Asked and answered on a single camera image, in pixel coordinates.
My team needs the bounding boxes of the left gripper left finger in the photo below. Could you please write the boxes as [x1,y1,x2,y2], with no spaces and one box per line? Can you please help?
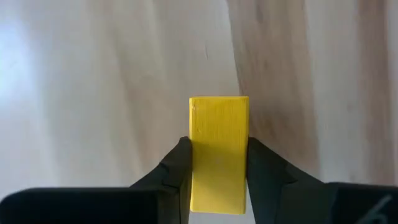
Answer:
[130,136,193,224]

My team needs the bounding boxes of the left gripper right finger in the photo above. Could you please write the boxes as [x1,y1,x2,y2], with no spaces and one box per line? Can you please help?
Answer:
[246,136,332,224]

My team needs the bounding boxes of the yellow rectangular block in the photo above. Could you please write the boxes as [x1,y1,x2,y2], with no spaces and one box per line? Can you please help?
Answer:
[188,95,250,215]

